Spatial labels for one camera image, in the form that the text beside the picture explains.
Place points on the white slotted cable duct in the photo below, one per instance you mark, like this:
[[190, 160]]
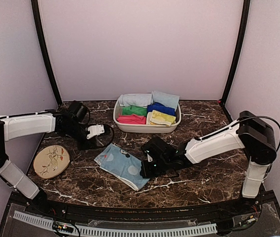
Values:
[[98, 228]]

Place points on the right black frame post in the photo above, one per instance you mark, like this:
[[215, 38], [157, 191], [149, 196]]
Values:
[[237, 51]]

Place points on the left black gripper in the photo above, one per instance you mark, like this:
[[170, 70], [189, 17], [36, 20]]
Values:
[[86, 146]]

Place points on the left black frame post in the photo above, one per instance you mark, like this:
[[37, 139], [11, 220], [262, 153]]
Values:
[[44, 51]]

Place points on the pink folded towel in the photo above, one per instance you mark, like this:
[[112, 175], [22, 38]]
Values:
[[131, 119]]

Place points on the white plastic basin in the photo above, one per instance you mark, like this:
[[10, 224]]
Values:
[[143, 128]]

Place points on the black front rail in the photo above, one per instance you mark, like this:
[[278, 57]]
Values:
[[220, 211]]

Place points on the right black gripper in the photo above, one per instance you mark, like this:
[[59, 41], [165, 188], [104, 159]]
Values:
[[145, 172]]

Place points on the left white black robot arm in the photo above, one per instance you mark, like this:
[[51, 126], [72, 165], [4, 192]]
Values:
[[20, 134]]

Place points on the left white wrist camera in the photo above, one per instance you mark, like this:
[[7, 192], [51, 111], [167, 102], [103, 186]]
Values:
[[95, 130]]

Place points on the rolled light blue towel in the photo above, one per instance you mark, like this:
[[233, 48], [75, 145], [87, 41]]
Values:
[[165, 99]]

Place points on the green folded towel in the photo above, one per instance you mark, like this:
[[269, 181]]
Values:
[[134, 110]]

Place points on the black frame post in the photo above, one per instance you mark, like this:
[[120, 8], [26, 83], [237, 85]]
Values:
[[237, 51], [44, 51]]

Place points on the round bird painted plate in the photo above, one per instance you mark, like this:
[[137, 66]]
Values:
[[51, 161]]

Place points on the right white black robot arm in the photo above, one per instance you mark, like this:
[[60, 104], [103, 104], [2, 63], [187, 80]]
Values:
[[250, 133]]

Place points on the blue patterned cartoon towel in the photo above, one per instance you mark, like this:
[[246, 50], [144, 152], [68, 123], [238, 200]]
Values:
[[122, 165]]

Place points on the dark blue rolled towel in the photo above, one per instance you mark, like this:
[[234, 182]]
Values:
[[161, 108]]

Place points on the large light blue towel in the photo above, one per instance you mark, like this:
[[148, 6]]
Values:
[[139, 100]]

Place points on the yellow white rolled towel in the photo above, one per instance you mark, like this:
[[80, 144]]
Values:
[[158, 118]]

